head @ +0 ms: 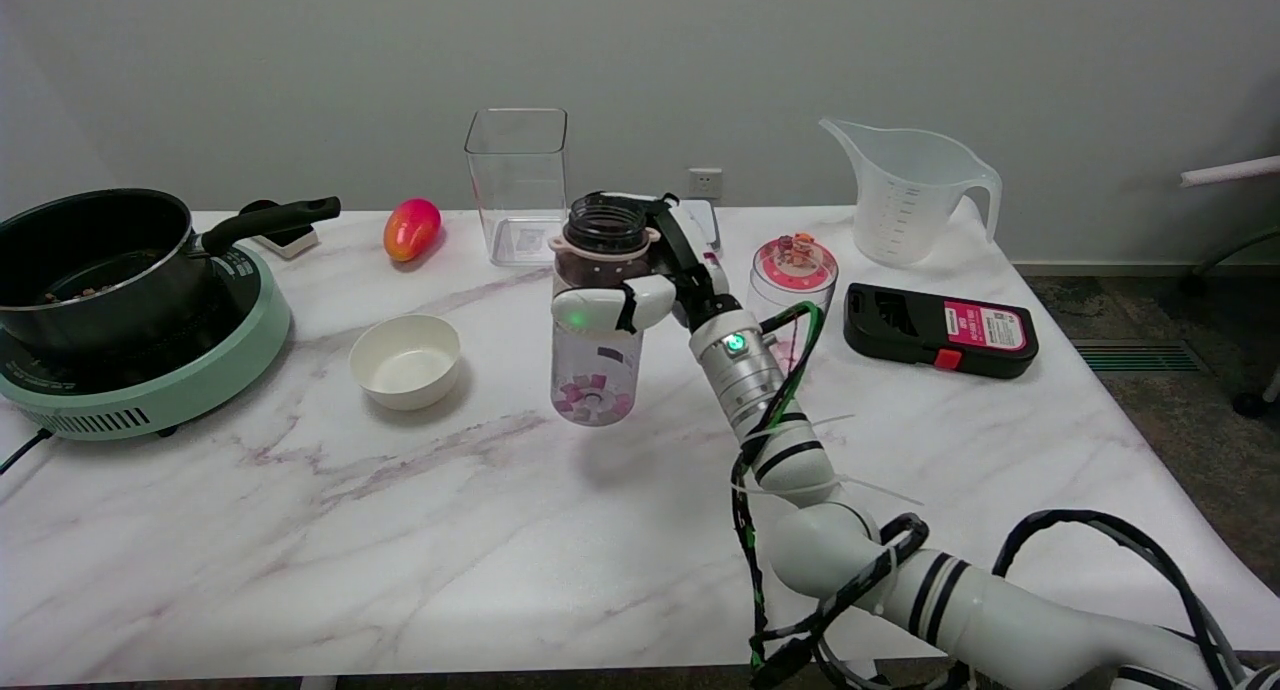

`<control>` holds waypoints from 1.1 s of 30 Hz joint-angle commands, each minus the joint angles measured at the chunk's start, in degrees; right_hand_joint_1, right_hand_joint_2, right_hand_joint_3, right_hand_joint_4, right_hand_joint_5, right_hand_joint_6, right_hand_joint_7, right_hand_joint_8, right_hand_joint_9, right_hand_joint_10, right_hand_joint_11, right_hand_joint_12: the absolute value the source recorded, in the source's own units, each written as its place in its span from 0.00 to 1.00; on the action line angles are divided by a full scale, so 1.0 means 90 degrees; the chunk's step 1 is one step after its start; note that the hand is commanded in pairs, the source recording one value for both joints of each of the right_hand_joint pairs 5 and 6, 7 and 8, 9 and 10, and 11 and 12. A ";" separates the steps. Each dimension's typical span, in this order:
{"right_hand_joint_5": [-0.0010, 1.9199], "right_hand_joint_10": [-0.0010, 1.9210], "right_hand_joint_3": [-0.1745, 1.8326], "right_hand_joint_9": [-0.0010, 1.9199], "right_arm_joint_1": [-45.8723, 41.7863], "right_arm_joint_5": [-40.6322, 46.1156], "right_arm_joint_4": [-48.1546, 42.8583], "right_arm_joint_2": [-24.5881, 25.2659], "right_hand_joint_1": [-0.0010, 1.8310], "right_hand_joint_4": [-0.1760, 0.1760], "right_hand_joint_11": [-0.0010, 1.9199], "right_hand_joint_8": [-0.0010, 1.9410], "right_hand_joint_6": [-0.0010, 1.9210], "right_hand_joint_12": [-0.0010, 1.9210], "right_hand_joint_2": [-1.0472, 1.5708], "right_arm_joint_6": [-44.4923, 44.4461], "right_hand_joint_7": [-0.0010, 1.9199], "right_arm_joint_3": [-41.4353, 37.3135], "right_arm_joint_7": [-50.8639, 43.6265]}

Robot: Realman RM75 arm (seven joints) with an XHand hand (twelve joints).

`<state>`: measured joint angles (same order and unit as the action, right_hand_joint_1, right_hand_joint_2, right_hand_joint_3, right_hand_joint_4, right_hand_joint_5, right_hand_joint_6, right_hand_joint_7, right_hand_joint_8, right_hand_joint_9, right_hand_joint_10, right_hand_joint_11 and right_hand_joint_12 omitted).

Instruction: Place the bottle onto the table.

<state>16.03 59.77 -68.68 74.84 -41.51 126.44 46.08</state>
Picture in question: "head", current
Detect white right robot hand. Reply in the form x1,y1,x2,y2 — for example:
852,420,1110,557
550,191,737,335

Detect clear bottle with pink sleeve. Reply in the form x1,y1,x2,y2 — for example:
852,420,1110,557
547,192,662,428

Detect grey white square lid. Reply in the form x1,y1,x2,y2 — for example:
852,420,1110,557
680,199,723,259

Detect clear square plastic container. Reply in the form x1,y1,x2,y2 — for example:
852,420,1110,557
464,108,574,269

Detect clear jar with pink lid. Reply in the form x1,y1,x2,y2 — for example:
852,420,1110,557
745,233,839,373

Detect white bowl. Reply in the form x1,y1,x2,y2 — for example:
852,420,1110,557
349,314,463,412

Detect red orange mango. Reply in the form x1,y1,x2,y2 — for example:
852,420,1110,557
383,198,443,264

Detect black device with pink label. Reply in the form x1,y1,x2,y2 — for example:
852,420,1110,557
843,282,1039,381

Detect clear plastic measuring jug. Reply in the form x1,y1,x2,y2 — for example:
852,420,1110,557
819,118,1003,268

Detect small white black device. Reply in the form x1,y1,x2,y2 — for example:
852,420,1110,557
240,200,321,261

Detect green induction cooker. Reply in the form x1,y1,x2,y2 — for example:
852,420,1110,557
0,242,293,442

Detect floor vent grille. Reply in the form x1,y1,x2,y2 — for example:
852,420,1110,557
1073,340,1207,375

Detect white pipe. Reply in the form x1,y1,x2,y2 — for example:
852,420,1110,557
1180,155,1280,188

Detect green robot cable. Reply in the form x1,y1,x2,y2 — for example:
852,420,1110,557
735,300,827,671

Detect black saucepan with handle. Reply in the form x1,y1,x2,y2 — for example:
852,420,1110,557
0,188,342,357

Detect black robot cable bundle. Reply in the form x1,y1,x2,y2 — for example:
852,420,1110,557
730,400,1263,690

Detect black cooker power cord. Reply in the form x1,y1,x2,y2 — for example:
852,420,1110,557
0,428,49,475

